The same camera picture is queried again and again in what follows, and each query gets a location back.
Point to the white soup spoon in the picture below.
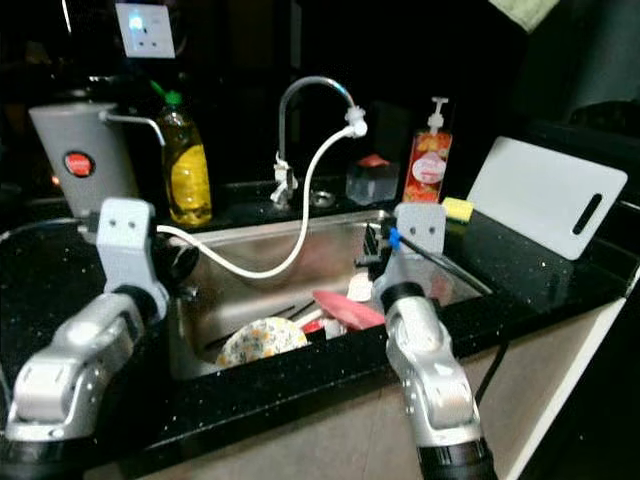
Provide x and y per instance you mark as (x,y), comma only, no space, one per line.
(358,288)

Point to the pink plastic dish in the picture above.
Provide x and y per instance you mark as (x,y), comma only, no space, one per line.
(350,308)

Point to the floral plate pink rim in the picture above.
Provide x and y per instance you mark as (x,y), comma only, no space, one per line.
(265,340)

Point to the clear container red lid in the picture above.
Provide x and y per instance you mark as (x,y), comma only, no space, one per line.
(372,182)

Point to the round metal counter cap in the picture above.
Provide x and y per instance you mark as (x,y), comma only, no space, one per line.
(323,198)

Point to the stainless steel sink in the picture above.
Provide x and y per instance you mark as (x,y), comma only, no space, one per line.
(240,300)

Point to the yellow dish soap bottle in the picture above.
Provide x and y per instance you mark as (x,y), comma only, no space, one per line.
(185,175)

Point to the yellow sponge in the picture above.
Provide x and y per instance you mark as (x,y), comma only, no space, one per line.
(458,209)

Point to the peach hand soap pump bottle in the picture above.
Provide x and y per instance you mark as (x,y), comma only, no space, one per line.
(428,165)

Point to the chrome sink faucet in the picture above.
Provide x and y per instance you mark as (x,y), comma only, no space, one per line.
(281,183)

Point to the grey water filter jug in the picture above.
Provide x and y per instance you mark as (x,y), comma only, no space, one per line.
(75,190)

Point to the white cutting board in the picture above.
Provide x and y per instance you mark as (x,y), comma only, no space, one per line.
(540,195)

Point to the green hanging cloth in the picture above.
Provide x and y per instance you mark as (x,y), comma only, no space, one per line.
(525,12)

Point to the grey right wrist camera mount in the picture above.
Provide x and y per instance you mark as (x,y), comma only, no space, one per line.
(422,228)

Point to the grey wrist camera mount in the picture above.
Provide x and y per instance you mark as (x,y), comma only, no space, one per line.
(125,240)
(422,228)

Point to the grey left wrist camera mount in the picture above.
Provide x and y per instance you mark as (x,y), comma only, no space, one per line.
(125,240)

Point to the white wall socket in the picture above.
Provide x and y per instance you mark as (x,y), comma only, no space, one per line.
(145,32)

